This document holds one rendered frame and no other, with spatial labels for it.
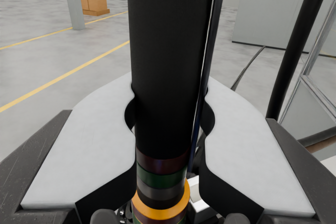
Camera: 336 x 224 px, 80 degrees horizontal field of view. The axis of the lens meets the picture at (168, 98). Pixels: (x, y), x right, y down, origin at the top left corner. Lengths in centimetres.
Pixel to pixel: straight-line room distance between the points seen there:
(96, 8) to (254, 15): 527
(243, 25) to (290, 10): 99
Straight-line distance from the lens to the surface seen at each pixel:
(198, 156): 39
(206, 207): 19
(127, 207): 39
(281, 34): 566
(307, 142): 27
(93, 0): 821
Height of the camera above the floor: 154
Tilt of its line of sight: 33 degrees down
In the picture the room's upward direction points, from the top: 3 degrees clockwise
